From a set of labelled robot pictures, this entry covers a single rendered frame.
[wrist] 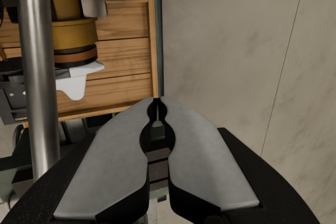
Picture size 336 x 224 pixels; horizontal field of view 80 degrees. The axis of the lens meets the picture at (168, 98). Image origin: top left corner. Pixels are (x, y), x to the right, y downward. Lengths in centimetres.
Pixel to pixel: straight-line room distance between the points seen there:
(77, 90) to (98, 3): 13
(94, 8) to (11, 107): 18
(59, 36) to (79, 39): 2
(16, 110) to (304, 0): 210
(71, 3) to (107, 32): 24
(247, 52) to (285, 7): 45
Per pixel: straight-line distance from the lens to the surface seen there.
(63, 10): 31
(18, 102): 36
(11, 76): 33
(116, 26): 54
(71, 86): 35
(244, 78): 199
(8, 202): 75
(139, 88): 60
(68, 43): 31
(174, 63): 159
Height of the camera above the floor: 142
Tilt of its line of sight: 57 degrees down
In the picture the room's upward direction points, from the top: 146 degrees clockwise
